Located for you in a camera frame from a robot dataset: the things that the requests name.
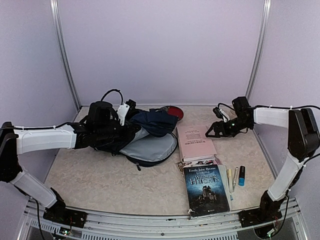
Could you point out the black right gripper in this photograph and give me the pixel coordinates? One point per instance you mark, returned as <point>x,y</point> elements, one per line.
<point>216,125</point>

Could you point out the pink Warm Chord book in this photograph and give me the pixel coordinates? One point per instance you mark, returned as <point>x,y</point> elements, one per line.
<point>193,143</point>

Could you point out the dark Wuthering Heights book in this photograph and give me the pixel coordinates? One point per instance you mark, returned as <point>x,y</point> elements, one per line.
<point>207,190</point>

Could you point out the navy blue student backpack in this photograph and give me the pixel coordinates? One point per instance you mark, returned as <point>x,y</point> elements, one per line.
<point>148,140</point>

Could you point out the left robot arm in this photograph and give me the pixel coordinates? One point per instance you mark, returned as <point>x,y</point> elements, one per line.
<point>103,129</point>

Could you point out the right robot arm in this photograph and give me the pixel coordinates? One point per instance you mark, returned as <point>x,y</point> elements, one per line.
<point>302,142</point>

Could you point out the blue white workbook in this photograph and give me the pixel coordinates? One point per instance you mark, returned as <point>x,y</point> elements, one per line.
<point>225,180</point>

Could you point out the cream highlighter pen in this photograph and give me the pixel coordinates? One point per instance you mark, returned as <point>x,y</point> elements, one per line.
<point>230,178</point>

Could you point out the white marker pen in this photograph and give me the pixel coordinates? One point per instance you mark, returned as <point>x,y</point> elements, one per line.
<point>234,180</point>

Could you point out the blue capped black marker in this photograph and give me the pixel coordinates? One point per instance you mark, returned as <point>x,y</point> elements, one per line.
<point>241,177</point>

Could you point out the red floral round plate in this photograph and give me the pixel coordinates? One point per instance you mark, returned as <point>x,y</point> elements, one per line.
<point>174,111</point>

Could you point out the floral patterned booklet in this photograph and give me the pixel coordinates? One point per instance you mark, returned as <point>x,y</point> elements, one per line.
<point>205,162</point>

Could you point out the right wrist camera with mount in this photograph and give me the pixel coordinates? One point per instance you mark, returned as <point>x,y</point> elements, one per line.
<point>221,114</point>

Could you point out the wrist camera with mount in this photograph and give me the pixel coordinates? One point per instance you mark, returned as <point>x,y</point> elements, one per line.
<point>221,114</point>
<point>124,109</point>

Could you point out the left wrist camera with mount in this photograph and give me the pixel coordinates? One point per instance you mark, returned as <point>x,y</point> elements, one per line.
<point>124,109</point>

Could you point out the right aluminium frame post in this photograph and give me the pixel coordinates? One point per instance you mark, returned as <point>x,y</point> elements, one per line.
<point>259,48</point>

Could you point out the aluminium frame post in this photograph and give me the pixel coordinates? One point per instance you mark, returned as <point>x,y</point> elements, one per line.
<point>259,48</point>
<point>54,6</point>

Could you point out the front aluminium rail base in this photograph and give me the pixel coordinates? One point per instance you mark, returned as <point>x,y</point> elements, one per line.
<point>101,225</point>

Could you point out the left aluminium frame post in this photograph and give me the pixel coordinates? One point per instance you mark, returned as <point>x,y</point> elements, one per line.
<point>54,6</point>

